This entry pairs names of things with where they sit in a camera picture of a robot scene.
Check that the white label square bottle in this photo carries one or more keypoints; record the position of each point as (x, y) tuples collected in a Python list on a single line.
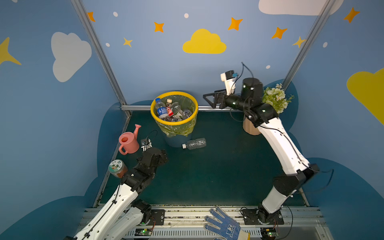
[(187, 113)]

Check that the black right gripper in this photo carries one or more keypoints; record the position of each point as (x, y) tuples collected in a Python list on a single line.
[(221, 100)]

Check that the round green lid jar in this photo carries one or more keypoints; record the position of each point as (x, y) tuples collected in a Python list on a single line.
[(117, 168)]

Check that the left aluminium frame post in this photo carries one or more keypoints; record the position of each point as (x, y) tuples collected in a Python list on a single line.
[(87, 24)]

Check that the white green artificial flowers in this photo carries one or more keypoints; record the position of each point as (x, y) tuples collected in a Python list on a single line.
[(277, 98)]

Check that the pink ribbed flower pot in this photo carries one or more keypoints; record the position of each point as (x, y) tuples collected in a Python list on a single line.
[(249, 128)]

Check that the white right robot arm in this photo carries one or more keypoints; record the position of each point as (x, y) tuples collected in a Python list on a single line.
[(297, 169)]

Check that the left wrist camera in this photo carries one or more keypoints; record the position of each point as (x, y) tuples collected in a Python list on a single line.
[(146, 144)]

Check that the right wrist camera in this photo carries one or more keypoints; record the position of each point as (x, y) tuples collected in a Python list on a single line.
[(229, 78)]

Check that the red cap water bottle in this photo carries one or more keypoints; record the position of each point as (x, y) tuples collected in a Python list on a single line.
[(170, 112)]

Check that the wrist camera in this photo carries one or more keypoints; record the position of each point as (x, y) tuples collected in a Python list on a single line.
[(229, 78), (146, 144)]

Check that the right aluminium frame post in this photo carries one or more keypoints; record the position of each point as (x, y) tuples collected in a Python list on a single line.
[(311, 38)]

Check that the pink watering can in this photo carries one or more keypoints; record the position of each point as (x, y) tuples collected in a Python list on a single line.
[(129, 141)]

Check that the blue dotted work glove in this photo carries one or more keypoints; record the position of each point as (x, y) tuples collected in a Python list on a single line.
[(224, 226)]

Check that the yellow cap red label bottle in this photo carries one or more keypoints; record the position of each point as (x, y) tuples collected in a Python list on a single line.
[(177, 111)]

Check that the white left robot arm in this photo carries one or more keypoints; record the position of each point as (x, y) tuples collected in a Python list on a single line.
[(123, 211)]

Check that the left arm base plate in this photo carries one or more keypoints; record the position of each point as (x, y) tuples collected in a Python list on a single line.
[(151, 217)]

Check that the aluminium frame post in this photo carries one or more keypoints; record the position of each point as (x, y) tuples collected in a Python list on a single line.
[(87, 24), (311, 38)]

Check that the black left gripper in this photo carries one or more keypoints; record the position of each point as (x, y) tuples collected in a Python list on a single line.
[(149, 152)]

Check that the blue label pepsi bottle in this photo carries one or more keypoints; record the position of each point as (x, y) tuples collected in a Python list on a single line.
[(161, 109)]

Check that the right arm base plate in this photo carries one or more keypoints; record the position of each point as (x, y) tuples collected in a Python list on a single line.
[(255, 216)]

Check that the aluminium back frame rail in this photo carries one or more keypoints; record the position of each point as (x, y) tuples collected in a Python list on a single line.
[(148, 108)]

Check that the brown coffee drink bottle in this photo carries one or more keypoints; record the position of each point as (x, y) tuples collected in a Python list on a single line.
[(169, 102)]

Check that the yellow rim waste bin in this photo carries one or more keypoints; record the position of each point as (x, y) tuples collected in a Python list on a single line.
[(177, 131)]

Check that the clear crushed white cap bottle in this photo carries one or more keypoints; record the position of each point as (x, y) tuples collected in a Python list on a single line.
[(195, 144)]

